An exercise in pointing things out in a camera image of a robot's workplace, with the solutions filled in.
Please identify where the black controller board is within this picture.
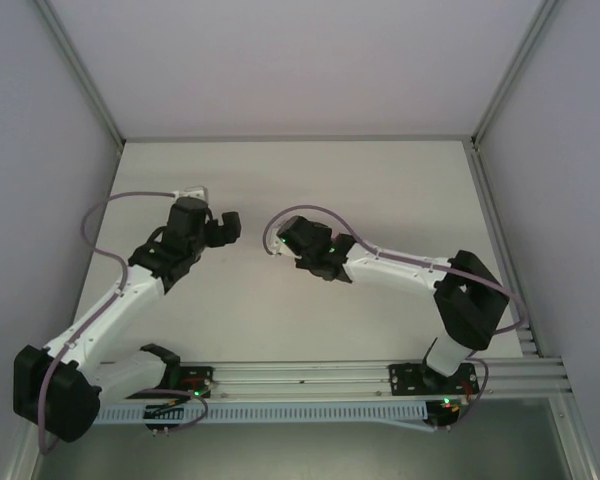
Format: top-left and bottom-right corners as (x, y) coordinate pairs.
(427, 397), (465, 432)

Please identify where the grey metal panel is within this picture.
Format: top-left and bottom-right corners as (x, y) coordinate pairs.
(32, 423), (579, 480)

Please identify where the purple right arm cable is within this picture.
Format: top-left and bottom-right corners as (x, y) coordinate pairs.
(262, 204), (530, 432)

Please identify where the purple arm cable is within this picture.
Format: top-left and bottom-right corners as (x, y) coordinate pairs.
(35, 189), (210, 456)
(262, 204), (530, 432)

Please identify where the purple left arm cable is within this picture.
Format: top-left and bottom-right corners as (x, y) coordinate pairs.
(35, 189), (210, 456)

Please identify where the grey back frame strip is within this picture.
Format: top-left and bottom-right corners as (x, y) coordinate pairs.
(119, 133), (477, 145)

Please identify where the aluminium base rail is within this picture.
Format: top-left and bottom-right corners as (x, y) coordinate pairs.
(94, 355), (572, 401)

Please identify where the white slotted cable duct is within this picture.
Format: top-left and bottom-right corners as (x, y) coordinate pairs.
(93, 402), (429, 424)

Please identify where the aluminium frame post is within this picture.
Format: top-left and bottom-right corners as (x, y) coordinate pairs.
(38, 0), (127, 151)
(469, 0), (565, 151)

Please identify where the aluminium side rail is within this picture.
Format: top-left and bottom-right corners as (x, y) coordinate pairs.
(469, 144), (566, 361)

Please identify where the aluminium frame leg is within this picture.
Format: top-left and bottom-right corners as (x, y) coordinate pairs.
(2, 424), (49, 480)
(549, 389), (600, 480)

